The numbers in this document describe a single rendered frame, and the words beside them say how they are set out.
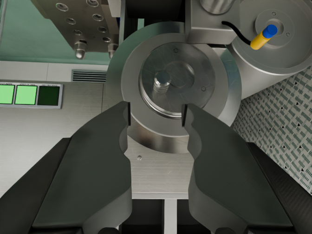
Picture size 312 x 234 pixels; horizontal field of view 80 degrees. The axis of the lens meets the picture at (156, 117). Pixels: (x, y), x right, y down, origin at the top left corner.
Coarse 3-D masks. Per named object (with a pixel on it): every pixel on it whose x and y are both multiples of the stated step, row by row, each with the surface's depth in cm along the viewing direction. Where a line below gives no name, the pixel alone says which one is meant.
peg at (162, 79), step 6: (156, 72) 15; (162, 72) 15; (168, 72) 15; (156, 78) 15; (162, 78) 15; (168, 78) 15; (156, 84) 15; (162, 84) 15; (168, 84) 15; (156, 90) 17; (162, 90) 16
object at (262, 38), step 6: (228, 24) 17; (234, 30) 17; (264, 30) 14; (270, 30) 14; (276, 30) 14; (240, 36) 17; (258, 36) 15; (264, 36) 14; (270, 36) 14; (246, 42) 16; (252, 42) 15; (258, 42) 15; (264, 42) 15; (258, 48) 16
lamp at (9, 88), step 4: (0, 88) 51; (4, 88) 51; (8, 88) 51; (12, 88) 51; (0, 92) 51; (4, 92) 51; (8, 92) 51; (12, 92) 51; (0, 96) 51; (4, 96) 51; (8, 96) 51; (12, 96) 51; (0, 100) 51; (4, 100) 51; (8, 100) 51
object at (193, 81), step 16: (160, 48) 18; (176, 48) 19; (192, 48) 19; (144, 64) 18; (160, 64) 18; (176, 64) 19; (192, 64) 18; (208, 64) 18; (144, 80) 18; (176, 80) 18; (192, 80) 19; (208, 80) 18; (144, 96) 18; (160, 96) 18; (176, 96) 18; (192, 96) 18; (208, 96) 18; (160, 112) 19; (176, 112) 18
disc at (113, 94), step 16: (144, 32) 21; (160, 32) 21; (176, 32) 21; (128, 48) 20; (224, 48) 21; (112, 64) 20; (224, 64) 21; (112, 80) 20; (240, 80) 21; (112, 96) 20; (240, 96) 20; (224, 112) 20; (128, 128) 19; (144, 128) 19; (144, 144) 19; (160, 144) 19; (176, 144) 19
